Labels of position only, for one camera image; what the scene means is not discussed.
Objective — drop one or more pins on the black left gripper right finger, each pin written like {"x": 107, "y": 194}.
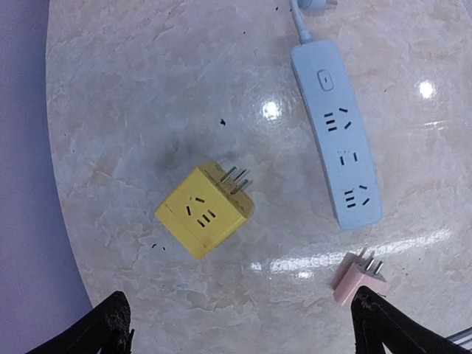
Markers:
{"x": 378, "y": 325}

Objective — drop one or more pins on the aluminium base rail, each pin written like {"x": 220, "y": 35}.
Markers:
{"x": 463, "y": 339}

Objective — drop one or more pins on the blue power strip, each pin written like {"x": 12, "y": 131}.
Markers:
{"x": 339, "y": 131}

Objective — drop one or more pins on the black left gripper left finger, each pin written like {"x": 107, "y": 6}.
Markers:
{"x": 105, "y": 329}

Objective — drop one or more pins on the yellow cube socket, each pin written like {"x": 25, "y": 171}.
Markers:
{"x": 206, "y": 207}

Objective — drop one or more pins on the pink usb charger plug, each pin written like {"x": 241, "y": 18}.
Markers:
{"x": 354, "y": 271}

